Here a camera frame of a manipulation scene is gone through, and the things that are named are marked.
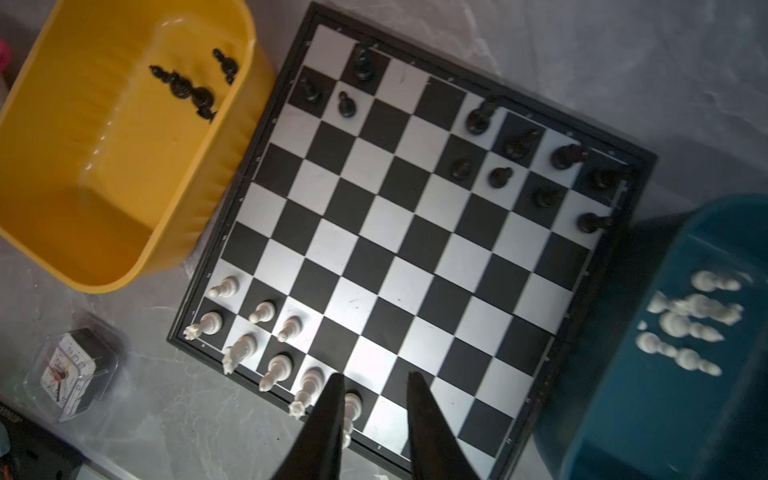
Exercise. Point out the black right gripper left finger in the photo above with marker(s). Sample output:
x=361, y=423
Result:
x=317, y=451

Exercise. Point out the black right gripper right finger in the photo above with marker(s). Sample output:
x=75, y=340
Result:
x=435, y=453

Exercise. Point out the white chess piece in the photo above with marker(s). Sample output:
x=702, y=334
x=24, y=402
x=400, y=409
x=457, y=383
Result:
x=349, y=417

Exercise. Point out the black white chessboard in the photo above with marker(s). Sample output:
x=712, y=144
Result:
x=398, y=213

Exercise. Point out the small clear alarm clock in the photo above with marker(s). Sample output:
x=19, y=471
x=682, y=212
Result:
x=69, y=372

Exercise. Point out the dark teal plastic tray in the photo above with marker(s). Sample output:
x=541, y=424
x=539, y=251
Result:
x=668, y=376

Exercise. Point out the yellow plastic tray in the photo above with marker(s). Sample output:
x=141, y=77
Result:
x=122, y=132

